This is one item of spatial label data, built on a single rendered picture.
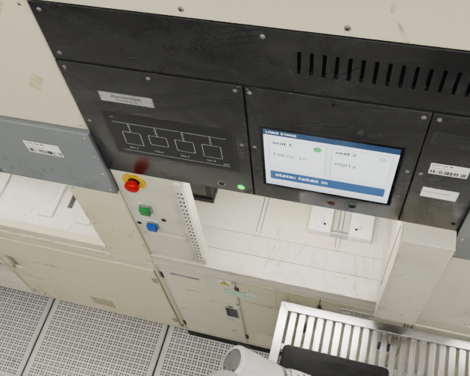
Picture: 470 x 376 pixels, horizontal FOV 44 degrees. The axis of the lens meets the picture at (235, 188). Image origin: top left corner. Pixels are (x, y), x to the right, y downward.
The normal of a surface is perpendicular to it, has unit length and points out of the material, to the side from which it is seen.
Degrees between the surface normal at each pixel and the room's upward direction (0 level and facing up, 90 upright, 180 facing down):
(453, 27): 92
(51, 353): 0
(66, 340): 0
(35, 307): 0
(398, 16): 92
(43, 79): 90
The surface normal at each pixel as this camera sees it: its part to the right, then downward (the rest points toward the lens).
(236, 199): -0.08, -0.52
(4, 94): -0.25, 0.84
